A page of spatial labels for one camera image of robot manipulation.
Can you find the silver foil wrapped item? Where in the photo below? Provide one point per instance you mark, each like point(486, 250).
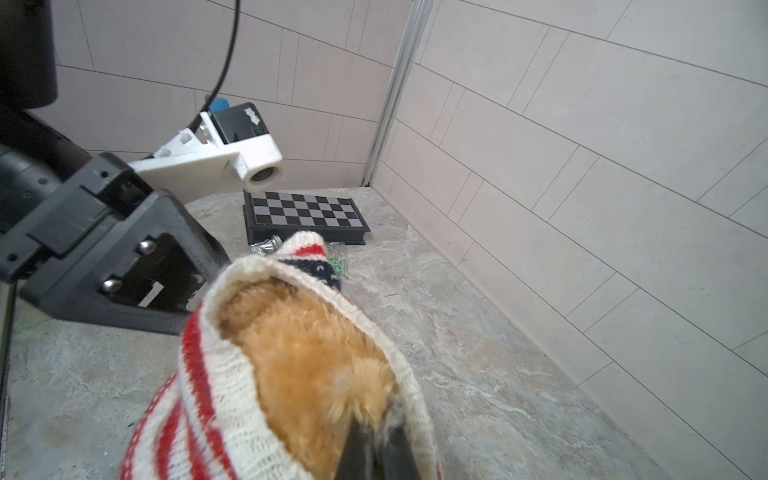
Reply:
point(268, 246)

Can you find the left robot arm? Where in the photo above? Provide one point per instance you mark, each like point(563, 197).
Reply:
point(28, 81)

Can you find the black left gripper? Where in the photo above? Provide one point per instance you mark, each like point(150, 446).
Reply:
point(102, 247)

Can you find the knitted american flag sweater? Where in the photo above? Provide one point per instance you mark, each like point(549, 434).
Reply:
point(206, 422)

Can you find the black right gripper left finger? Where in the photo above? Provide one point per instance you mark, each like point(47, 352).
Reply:
point(357, 458)

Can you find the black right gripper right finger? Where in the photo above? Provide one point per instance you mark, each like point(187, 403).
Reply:
point(396, 458)

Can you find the tan plush teddy bear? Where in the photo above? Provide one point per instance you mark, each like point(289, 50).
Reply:
point(315, 370)

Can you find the folded black white chessboard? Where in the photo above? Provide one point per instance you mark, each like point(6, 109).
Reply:
point(282, 214)

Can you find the clear bag of green bricks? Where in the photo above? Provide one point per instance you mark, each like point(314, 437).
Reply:
point(337, 258)

